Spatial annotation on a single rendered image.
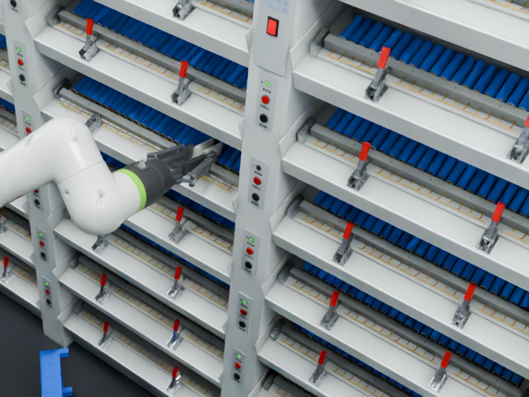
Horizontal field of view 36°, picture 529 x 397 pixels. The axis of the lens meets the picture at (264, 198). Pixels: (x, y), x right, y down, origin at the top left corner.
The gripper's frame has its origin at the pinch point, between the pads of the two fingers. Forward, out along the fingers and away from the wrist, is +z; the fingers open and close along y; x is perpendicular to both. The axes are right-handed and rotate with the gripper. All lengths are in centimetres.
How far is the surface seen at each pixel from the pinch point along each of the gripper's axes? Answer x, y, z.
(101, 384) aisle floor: 98, 29, 7
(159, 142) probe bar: 3.6, 13.2, -0.3
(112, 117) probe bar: 3.5, 28.0, -0.2
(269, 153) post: -10.6, -19.5, -7.6
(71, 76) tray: 1.9, 47.6, 5.7
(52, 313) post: 84, 52, 8
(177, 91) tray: -14.0, 5.6, -6.5
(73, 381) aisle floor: 99, 37, 3
